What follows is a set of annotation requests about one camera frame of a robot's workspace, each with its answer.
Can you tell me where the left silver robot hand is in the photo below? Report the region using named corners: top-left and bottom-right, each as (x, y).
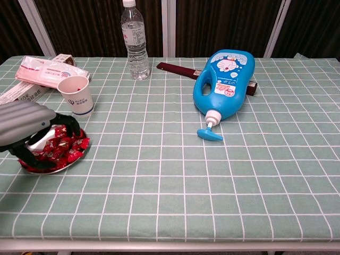
top-left (0, 100), bottom-right (82, 169)

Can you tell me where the white paper cup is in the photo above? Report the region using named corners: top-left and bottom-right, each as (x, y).
top-left (57, 75), bottom-right (95, 118)

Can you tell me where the metal bowl of candies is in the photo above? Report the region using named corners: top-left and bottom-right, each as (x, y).
top-left (18, 127), bottom-right (90, 175)

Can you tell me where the long white cardboard box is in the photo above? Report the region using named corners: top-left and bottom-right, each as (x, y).
top-left (0, 54), bottom-right (77, 106)

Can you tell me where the pink white wet wipes pack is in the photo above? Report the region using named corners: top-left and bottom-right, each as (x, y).
top-left (15, 55), bottom-right (90, 90)

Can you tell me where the dark ribbed partition panel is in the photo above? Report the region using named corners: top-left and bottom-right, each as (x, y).
top-left (265, 0), bottom-right (340, 60)
top-left (166, 0), bottom-right (290, 59)
top-left (0, 0), bottom-right (54, 64)
top-left (18, 0), bottom-right (169, 58)

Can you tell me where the clear plastic water bottle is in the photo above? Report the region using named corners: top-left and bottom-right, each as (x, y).
top-left (121, 0), bottom-right (151, 81)

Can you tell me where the long dark red box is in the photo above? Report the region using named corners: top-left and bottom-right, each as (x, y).
top-left (156, 62), bottom-right (259, 97)

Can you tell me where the green checked tablecloth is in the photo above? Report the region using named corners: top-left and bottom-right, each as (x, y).
top-left (0, 53), bottom-right (340, 243)

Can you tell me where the blue pump detergent bottle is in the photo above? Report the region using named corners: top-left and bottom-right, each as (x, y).
top-left (193, 49), bottom-right (256, 142)

